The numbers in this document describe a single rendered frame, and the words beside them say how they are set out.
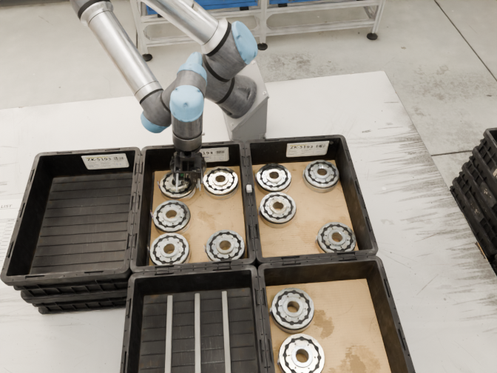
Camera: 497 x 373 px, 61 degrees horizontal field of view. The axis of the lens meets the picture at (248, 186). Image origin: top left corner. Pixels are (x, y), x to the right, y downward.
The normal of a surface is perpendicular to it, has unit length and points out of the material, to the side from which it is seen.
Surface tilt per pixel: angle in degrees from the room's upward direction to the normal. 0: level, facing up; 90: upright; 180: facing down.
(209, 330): 0
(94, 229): 0
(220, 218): 0
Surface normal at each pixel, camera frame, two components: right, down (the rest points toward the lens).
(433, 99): 0.00, -0.59
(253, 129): 0.21, 0.78
